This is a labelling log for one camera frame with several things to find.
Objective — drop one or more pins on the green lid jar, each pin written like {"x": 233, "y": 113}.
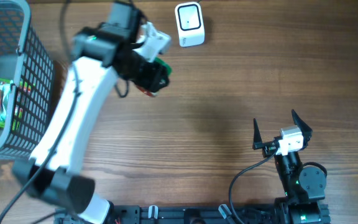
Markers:
{"x": 154, "y": 77}

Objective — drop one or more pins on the mint green wipes pack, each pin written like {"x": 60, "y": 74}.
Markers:
{"x": 6, "y": 91}

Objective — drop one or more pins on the white barcode scanner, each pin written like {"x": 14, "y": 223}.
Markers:
{"x": 190, "y": 25}

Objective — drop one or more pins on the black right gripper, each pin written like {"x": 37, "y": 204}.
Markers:
{"x": 269, "y": 146}

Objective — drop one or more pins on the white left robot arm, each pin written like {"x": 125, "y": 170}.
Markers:
{"x": 125, "y": 47}

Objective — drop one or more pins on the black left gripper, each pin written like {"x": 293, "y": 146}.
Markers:
{"x": 146, "y": 77}

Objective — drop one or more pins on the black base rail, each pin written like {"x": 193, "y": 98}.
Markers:
{"x": 261, "y": 213}

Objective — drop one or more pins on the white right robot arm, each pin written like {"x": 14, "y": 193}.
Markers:
{"x": 304, "y": 183}

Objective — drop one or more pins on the grey mesh shopping basket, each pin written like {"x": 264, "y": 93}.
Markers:
{"x": 25, "y": 61}

